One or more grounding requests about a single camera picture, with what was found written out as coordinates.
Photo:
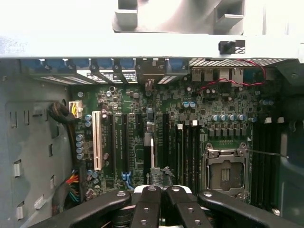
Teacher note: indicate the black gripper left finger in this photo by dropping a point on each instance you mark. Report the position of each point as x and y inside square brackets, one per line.
[147, 209]

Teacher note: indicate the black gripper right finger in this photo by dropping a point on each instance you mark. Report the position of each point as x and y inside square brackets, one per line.
[187, 211]

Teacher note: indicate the black RAM slot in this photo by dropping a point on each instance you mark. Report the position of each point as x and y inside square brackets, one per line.
[263, 166]
[179, 154]
[270, 166]
[277, 171]
[199, 154]
[256, 166]
[186, 154]
[192, 154]

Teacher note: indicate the metal CPU socket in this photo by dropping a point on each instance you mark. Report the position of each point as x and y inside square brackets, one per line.
[225, 166]

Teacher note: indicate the black slot with blue clip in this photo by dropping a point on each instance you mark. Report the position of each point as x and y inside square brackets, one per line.
[125, 142]

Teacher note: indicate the long black expansion slot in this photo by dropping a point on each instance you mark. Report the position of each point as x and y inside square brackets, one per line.
[166, 140]
[111, 142]

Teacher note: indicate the white expansion slot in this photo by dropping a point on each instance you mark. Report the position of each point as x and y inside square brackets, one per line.
[97, 140]

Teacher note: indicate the short black expansion slot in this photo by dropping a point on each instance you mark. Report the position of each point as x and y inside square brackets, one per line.
[139, 123]

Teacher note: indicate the thin socket locking lever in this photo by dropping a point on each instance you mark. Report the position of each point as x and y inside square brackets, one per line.
[268, 153]

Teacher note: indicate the green motherboard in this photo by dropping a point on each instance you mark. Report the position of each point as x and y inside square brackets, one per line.
[213, 102]

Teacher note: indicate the white power connector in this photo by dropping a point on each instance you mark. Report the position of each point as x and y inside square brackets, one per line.
[74, 109]

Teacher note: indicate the black open PC case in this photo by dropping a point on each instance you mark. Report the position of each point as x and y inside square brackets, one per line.
[118, 45]

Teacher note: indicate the grey parts rack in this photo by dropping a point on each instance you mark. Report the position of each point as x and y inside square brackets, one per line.
[178, 16]

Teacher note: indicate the black intrusion switch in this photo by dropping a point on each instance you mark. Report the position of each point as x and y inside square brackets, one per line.
[226, 46]

